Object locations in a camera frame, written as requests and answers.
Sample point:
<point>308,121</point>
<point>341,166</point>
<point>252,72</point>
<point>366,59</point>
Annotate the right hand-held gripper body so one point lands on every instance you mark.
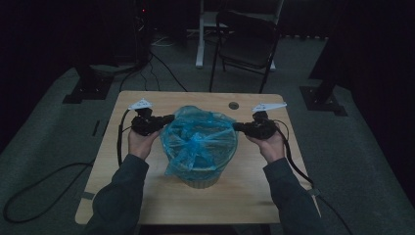
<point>261,127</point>

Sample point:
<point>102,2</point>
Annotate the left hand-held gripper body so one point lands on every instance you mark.
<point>145,124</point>

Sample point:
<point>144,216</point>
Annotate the blue plastic bag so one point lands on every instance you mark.
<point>199,140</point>

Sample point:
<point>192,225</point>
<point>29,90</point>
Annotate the green plastic bin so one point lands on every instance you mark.
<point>201,182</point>

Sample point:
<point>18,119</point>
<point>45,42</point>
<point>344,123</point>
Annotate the person's left hand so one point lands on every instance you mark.
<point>140,145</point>

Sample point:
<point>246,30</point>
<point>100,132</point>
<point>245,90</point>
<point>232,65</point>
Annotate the person's right hand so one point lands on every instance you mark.
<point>270,147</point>

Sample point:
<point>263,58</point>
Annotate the round table grommet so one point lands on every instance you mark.
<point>233,105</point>

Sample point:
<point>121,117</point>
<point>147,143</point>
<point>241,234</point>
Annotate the black stand base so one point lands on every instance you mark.
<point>321,99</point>
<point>88,88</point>

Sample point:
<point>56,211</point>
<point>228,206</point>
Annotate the black folding chair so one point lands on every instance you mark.
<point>244,49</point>

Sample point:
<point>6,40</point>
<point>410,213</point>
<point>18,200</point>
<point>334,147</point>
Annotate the white metal stand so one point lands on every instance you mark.
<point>199,49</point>

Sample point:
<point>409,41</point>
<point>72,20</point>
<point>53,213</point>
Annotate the dark equipment tower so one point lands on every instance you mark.
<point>142,32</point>

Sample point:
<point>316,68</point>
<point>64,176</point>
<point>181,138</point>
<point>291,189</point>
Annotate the grey tape piece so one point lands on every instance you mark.
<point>87,196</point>

